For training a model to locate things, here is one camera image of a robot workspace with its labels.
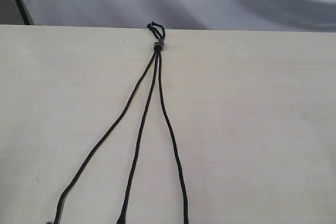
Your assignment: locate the black frame bar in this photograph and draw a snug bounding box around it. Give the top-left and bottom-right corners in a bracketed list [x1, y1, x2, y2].
[14, 0, 33, 25]

